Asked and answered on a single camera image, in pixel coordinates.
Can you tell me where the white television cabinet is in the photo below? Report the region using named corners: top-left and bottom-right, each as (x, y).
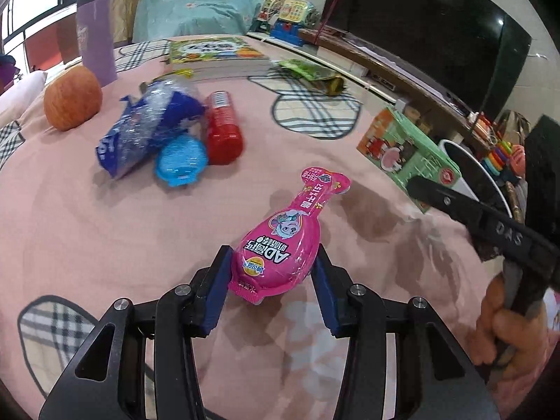
top-left (247, 26), bottom-right (495, 149)

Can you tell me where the rainbow stacking rings toy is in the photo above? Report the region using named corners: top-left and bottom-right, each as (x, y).
top-left (481, 140), bottom-right (517, 181)

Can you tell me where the purple thermos bottle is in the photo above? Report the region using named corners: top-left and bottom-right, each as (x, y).
top-left (76, 0), bottom-right (118, 85)

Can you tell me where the toy phone set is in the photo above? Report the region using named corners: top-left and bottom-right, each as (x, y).
top-left (280, 0), bottom-right (316, 27)

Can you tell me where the pink lollipop packet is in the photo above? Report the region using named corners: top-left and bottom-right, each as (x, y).
top-left (227, 166), bottom-right (353, 306)

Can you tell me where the beige patterned curtain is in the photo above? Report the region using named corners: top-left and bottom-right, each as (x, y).
top-left (109, 0), bottom-right (152, 42)

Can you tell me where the colourful wheel toy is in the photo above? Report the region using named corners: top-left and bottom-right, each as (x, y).
top-left (255, 0), bottom-right (281, 33)

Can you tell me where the blue round packet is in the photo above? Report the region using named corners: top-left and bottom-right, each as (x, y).
top-left (153, 133), bottom-right (209, 189)

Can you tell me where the person's right hand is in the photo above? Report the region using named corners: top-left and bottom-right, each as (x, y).
top-left (466, 271), bottom-right (552, 386)

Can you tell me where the pale pink quilt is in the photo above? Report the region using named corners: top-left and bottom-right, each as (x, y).
top-left (0, 70), bottom-right (48, 117)

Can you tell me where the blue crinkled plastic wrapper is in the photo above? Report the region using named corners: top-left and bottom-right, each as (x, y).
top-left (95, 76), bottom-right (206, 180)

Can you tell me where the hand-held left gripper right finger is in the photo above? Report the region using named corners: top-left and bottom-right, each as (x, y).
top-left (311, 243), bottom-right (502, 420)

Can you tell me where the white trash bin black liner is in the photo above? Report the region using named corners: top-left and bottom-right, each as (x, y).
top-left (437, 139), bottom-right (518, 228)

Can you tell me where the brown framed balcony window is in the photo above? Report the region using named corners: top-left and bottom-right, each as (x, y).
top-left (0, 0), bottom-right (114, 71)

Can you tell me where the beige bag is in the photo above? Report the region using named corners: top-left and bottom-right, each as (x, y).
top-left (494, 109), bottom-right (532, 141)

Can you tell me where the children's picture book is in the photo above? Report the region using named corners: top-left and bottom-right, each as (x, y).
top-left (165, 35), bottom-right (271, 81)

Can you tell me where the red toy telephone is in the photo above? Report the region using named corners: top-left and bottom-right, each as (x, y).
top-left (470, 114), bottom-right (495, 141)

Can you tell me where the green printed carton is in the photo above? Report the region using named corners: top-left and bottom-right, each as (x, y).
top-left (356, 107), bottom-right (461, 215)

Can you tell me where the red apple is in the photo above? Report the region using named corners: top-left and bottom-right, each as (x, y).
top-left (44, 65), bottom-right (103, 132)

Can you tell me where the red candy tube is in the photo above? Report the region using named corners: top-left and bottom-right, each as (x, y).
top-left (205, 90), bottom-right (244, 166)

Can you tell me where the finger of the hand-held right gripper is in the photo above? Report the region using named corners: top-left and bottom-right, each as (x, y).
top-left (406, 174), bottom-right (483, 230)

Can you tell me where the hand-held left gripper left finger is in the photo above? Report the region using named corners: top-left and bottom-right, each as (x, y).
top-left (38, 245), bottom-right (232, 420)

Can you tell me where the green snack packet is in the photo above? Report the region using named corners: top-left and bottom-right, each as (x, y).
top-left (273, 58), bottom-right (345, 96)

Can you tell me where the pink plastic toy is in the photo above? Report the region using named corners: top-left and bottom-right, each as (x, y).
top-left (510, 144), bottom-right (528, 176)

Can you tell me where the teal cloth covered furniture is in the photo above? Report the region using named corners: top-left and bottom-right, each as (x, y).
top-left (132, 0), bottom-right (265, 44)

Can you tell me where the pink strap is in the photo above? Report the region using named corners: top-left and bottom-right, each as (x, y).
top-left (318, 0), bottom-right (359, 38)

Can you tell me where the black flat television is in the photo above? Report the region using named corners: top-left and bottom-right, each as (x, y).
top-left (324, 0), bottom-right (533, 121)

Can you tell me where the purple cloth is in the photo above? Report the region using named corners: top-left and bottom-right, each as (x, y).
top-left (0, 52), bottom-right (20, 84)

